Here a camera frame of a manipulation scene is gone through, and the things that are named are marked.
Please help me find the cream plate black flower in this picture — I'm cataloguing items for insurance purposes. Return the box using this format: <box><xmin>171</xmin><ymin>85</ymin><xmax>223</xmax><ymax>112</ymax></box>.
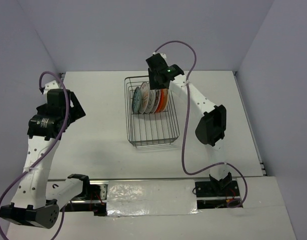
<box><xmin>150</xmin><ymin>89</ymin><xmax>161</xmax><ymax>113</ymax></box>

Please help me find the white plate red sunburst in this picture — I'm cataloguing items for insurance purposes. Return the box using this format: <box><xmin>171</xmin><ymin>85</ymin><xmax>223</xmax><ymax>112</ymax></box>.
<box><xmin>139</xmin><ymin>81</ymin><xmax>150</xmax><ymax>114</ymax></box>

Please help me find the orange bowl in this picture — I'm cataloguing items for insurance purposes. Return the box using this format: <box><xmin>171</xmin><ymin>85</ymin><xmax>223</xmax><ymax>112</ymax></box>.
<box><xmin>155</xmin><ymin>88</ymin><xmax>168</xmax><ymax>113</ymax></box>

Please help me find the blue patterned plate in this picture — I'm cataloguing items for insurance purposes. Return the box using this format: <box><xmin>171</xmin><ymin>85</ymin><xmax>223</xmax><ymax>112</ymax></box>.
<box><xmin>132</xmin><ymin>86</ymin><xmax>142</xmax><ymax>114</ymax></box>

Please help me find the white plate grey flower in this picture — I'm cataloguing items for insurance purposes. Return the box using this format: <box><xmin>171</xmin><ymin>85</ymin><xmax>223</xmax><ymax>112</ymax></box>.
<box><xmin>144</xmin><ymin>90</ymin><xmax>156</xmax><ymax>114</ymax></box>

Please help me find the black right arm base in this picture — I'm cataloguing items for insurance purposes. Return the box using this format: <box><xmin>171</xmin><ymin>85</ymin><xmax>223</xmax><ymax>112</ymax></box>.
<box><xmin>191</xmin><ymin>178</ymin><xmax>244</xmax><ymax>210</ymax></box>

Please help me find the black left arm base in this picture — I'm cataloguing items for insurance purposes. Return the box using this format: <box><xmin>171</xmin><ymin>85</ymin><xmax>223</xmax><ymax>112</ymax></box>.
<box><xmin>65</xmin><ymin>183</ymin><xmax>108</xmax><ymax>217</ymax></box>

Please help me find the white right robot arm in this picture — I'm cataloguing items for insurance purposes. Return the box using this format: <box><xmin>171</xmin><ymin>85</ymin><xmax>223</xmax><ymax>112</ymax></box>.
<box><xmin>146</xmin><ymin>52</ymin><xmax>232</xmax><ymax>196</ymax></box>

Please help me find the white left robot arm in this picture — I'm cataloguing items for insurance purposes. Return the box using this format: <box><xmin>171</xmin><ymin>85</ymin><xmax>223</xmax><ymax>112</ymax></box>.
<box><xmin>0</xmin><ymin>80</ymin><xmax>92</xmax><ymax>229</ymax></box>

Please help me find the silver foil tape patch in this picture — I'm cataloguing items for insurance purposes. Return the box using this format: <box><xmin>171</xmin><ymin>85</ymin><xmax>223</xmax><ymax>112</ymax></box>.
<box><xmin>106</xmin><ymin>179</ymin><xmax>198</xmax><ymax>217</ymax></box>

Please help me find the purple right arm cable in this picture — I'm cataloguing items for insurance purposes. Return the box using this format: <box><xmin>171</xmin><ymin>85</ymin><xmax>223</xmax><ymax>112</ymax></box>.
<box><xmin>153</xmin><ymin>40</ymin><xmax>249</xmax><ymax>209</ymax></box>

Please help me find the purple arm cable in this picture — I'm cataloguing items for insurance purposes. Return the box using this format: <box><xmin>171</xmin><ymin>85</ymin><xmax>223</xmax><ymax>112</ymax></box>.
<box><xmin>0</xmin><ymin>71</ymin><xmax>71</xmax><ymax>240</ymax></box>
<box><xmin>153</xmin><ymin>40</ymin><xmax>249</xmax><ymax>209</ymax></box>

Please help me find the wire dish rack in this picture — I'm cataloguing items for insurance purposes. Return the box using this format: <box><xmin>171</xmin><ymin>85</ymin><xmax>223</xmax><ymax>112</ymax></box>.
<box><xmin>124</xmin><ymin>75</ymin><xmax>180</xmax><ymax>148</ymax></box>

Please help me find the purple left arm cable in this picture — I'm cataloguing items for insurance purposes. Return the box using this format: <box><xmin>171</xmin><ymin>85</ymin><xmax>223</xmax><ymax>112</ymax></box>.
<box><xmin>0</xmin><ymin>71</ymin><xmax>71</xmax><ymax>240</ymax></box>

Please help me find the aluminium table edge rail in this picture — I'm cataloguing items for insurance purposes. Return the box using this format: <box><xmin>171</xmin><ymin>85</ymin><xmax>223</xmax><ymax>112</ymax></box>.
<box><xmin>232</xmin><ymin>71</ymin><xmax>268</xmax><ymax>177</ymax></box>

